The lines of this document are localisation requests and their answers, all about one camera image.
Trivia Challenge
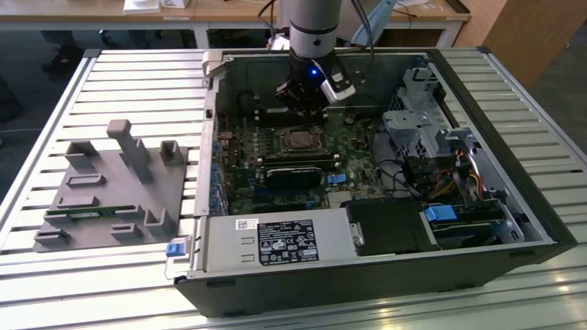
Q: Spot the silver square CPU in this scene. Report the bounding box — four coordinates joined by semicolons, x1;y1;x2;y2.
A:
287;132;317;149

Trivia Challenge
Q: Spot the green motherboard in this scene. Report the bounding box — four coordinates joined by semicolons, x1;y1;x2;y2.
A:
211;109;396;217

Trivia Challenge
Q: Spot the gray metal drive cage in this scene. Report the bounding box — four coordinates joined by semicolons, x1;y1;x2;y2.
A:
379;67;483;160

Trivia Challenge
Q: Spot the black graphics card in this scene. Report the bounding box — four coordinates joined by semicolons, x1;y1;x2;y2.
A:
261;166;323;191

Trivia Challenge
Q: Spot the pale blue teach pendant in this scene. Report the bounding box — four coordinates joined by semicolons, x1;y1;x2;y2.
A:
351;0;396;47

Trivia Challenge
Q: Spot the silver finned heatsink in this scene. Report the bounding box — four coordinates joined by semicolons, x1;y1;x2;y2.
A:
327;191;357;209

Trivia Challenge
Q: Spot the black plastic shroud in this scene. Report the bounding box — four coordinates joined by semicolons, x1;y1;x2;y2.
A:
341;199;439;257

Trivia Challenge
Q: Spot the black power supply label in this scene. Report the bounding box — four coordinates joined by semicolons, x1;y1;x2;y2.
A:
256;219;320;267

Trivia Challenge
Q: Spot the blue disk carrier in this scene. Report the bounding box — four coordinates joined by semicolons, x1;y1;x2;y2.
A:
424;204;459;225

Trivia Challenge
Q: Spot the silver power supply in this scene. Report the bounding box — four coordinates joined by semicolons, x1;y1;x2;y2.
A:
201;208;363;272

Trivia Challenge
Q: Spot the gray parts rack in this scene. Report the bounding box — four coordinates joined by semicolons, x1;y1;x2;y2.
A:
33;119;189;254

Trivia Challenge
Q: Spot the wooden cabinet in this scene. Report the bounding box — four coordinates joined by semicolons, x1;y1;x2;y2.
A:
453;0;587;90

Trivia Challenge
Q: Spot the black chair base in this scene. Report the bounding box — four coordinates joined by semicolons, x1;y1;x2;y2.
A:
40;30;86;74

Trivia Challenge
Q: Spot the green RAM stick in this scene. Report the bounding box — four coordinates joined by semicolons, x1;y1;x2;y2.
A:
45;205;138;219

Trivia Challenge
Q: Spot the wooden desk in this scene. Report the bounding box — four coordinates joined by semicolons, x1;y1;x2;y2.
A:
0;0;473;49

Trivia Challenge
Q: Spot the black open PC case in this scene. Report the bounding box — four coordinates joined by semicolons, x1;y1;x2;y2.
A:
172;47;577;319

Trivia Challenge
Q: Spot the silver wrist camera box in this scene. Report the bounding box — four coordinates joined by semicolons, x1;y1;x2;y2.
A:
319;70;357;103

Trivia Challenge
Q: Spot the black cable bundle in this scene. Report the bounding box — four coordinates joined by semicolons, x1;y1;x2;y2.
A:
371;156;444;202

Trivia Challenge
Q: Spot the yellow red wire bundle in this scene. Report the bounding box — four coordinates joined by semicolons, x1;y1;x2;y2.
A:
429;147;488;202

